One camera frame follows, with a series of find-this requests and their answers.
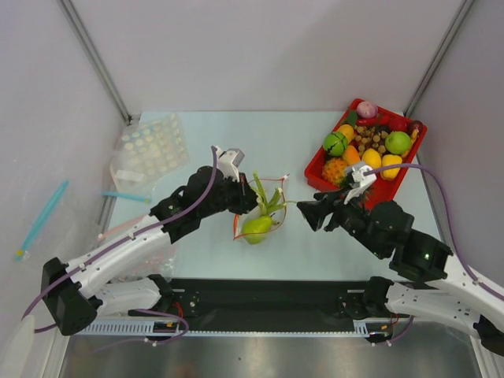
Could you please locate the yellow toy bell pepper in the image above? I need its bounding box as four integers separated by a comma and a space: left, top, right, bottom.
380, 154, 402, 181

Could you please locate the green toy pear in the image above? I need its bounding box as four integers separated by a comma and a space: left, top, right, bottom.
242, 215, 272, 245

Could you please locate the orange toy mango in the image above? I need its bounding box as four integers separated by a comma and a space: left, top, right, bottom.
342, 145, 361, 165

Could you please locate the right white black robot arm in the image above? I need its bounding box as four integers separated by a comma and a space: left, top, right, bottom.
296, 191, 503, 355

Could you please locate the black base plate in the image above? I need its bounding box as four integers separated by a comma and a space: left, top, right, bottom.
128, 277, 410, 334

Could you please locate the clear bag teal zipper table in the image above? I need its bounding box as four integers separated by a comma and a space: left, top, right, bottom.
101, 191, 151, 204

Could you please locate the pink toy onion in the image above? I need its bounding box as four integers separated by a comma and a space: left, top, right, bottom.
356, 101, 379, 119

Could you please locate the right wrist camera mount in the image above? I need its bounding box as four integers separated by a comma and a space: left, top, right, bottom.
343, 161, 376, 205

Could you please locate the green toy apple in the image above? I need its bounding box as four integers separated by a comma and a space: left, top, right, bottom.
385, 132, 411, 155

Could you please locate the toy pineapple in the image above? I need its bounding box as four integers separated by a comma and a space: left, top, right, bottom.
321, 157, 349, 187

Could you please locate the orange toy fruit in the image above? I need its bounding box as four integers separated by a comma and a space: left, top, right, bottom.
337, 124, 355, 143

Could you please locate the yellow toy lemon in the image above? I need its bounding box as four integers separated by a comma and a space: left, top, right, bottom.
361, 148, 382, 169

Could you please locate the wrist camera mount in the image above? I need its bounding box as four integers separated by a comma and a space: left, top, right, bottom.
212, 146, 245, 183
343, 161, 376, 205

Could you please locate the bag of white round stickers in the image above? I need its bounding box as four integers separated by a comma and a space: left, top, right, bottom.
111, 113, 189, 180

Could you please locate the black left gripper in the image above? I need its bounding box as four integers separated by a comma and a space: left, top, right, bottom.
198, 171, 263, 218

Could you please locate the toy green onion leek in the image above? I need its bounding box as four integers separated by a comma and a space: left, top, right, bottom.
250, 170, 296, 216

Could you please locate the white slotted cable duct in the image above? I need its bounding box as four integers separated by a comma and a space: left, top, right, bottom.
77, 318, 185, 336

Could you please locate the brown toy mushrooms cluster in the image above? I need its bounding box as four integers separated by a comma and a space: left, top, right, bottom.
354, 125, 391, 154

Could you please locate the clear bag with orange zipper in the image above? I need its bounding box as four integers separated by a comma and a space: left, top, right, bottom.
233, 172, 291, 245

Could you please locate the green toy watermelon ball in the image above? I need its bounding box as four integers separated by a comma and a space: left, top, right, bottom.
322, 132, 349, 158

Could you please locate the clear bag with teal zipper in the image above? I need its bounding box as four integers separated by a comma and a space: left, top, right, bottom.
5, 180, 102, 282

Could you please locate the dark red toy fruit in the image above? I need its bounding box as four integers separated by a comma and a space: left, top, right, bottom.
407, 120, 424, 135

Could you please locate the red toy chili pepper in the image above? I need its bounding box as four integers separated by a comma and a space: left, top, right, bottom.
356, 113, 391, 128

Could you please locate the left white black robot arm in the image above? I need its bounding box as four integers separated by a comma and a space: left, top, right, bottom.
41, 166, 257, 335

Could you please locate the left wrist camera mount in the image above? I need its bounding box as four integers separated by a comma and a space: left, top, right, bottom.
212, 146, 245, 183

